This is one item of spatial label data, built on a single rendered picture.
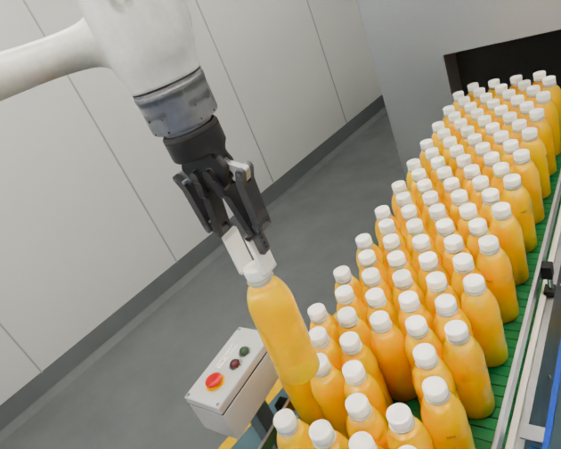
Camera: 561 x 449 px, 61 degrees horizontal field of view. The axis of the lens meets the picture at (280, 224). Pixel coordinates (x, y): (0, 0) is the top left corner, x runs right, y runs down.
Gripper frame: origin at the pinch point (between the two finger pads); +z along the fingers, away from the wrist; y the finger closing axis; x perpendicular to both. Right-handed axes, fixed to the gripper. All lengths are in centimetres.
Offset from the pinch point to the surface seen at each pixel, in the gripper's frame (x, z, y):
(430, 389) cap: 5.5, 30.9, 18.5
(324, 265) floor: 159, 142, -125
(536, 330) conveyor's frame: 41, 52, 26
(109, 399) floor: 28, 143, -205
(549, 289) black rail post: 53, 51, 27
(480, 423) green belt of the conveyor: 15, 52, 21
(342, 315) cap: 18.3, 30.9, -3.9
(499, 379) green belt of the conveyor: 27, 52, 22
